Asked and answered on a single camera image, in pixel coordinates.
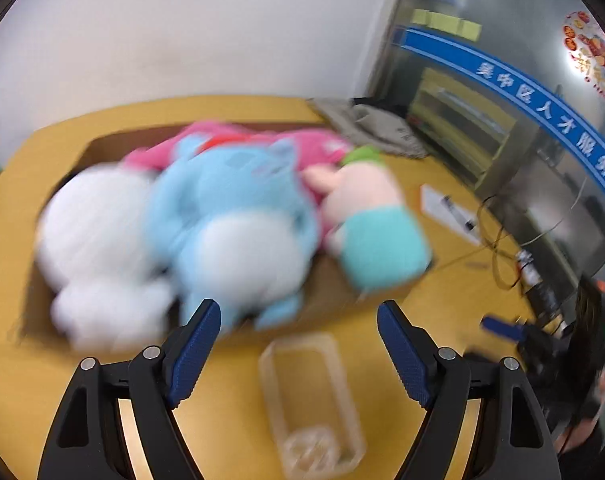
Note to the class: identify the blue plush cat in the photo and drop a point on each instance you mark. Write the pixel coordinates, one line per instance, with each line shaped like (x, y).
(234, 225)

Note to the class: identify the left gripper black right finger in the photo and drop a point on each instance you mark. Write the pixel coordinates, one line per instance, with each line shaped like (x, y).
(511, 439)

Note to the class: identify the yellow wooden shelf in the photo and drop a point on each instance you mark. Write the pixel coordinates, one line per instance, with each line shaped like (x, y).
(465, 124)

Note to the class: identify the blue banner sign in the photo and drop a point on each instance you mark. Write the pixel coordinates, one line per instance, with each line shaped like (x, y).
(547, 109)

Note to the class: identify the pink teal plush doll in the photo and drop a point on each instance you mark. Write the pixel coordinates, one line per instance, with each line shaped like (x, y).
(368, 227)

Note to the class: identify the black pen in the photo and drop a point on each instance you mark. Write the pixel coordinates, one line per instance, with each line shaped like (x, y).
(469, 224)

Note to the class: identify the pink plush bear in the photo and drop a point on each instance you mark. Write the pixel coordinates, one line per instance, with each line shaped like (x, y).
(310, 147)

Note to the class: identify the grey folded cloth bag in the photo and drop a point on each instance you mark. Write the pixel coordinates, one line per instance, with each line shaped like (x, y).
(363, 124)

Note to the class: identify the yellow sticky notes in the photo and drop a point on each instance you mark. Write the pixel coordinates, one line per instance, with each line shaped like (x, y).
(449, 24)

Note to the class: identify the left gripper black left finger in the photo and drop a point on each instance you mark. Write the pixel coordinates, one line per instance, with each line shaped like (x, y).
(86, 439)

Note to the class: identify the clear plastic phone case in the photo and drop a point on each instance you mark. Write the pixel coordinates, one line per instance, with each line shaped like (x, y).
(312, 415)

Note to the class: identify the white paper sheet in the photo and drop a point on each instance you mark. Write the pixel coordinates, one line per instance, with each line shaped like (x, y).
(433, 209)

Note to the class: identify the red festive window sticker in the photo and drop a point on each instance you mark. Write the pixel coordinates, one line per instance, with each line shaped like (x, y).
(585, 42)

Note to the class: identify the white panda plush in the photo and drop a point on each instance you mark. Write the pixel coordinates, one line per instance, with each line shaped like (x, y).
(111, 293)

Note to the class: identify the brown cardboard box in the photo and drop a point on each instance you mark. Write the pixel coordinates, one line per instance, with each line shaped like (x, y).
(325, 289)

